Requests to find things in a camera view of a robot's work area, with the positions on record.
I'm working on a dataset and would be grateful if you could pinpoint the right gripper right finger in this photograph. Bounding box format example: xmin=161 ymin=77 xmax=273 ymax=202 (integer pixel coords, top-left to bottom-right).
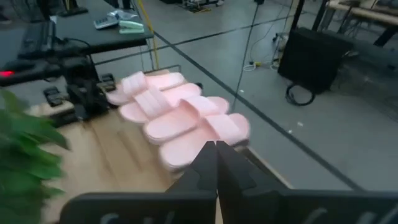
xmin=216 ymin=140 xmax=290 ymax=200

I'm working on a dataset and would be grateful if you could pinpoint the green artificial plant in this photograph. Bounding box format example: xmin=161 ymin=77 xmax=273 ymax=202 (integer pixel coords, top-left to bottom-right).
xmin=0 ymin=88 xmax=71 ymax=224

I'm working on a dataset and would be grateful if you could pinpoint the wooden table with black legs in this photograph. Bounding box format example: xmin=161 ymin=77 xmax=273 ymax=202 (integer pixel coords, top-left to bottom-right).
xmin=326 ymin=0 xmax=398 ymax=47

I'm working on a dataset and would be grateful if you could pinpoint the black computer keyboard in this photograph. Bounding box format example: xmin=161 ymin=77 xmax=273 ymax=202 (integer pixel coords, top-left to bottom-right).
xmin=17 ymin=21 xmax=57 ymax=60

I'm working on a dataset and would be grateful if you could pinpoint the pink rubber slide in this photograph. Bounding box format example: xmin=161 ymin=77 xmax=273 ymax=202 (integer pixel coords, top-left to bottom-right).
xmin=119 ymin=83 xmax=203 ymax=124
xmin=144 ymin=96 xmax=231 ymax=146
xmin=106 ymin=71 xmax=187 ymax=106
xmin=159 ymin=113 xmax=251 ymax=172

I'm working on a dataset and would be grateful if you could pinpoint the short white cable loop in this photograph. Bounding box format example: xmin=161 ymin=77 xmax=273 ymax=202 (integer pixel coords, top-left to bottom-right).
xmin=242 ymin=62 xmax=274 ymax=72

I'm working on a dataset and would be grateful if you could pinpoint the black equipment box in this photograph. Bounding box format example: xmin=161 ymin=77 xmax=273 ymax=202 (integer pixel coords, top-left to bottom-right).
xmin=277 ymin=27 xmax=354 ymax=95

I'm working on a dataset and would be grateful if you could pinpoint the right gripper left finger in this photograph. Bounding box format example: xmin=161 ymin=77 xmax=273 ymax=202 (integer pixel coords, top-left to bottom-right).
xmin=166 ymin=141 xmax=218 ymax=195

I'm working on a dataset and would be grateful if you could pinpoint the mint green stapler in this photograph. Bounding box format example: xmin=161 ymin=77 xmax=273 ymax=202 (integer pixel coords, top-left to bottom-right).
xmin=118 ymin=20 xmax=146 ymax=34

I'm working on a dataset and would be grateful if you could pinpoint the long black floor cable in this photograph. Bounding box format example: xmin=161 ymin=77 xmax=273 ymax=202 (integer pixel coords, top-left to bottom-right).
xmin=231 ymin=2 xmax=261 ymax=111

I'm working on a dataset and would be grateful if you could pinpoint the black computer monitor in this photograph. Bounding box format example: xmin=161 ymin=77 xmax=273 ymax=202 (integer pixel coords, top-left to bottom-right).
xmin=37 ymin=0 xmax=90 ymax=18

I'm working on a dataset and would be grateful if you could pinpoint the black computer mouse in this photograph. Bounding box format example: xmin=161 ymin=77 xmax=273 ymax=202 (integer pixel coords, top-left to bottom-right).
xmin=0 ymin=58 xmax=37 ymax=78

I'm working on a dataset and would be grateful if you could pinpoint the black office desk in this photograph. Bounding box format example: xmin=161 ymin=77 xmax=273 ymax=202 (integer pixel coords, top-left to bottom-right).
xmin=0 ymin=0 xmax=155 ymax=88

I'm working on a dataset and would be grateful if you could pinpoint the grey desk calculator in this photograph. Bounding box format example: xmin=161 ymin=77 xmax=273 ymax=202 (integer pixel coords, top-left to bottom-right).
xmin=93 ymin=14 xmax=121 ymax=30

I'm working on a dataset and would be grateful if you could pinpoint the yellow cable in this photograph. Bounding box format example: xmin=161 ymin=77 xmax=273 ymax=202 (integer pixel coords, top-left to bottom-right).
xmin=136 ymin=0 xmax=160 ymax=70

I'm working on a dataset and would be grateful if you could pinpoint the coiled black cable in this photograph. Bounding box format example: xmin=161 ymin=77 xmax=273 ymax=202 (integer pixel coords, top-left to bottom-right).
xmin=285 ymin=81 xmax=317 ymax=107

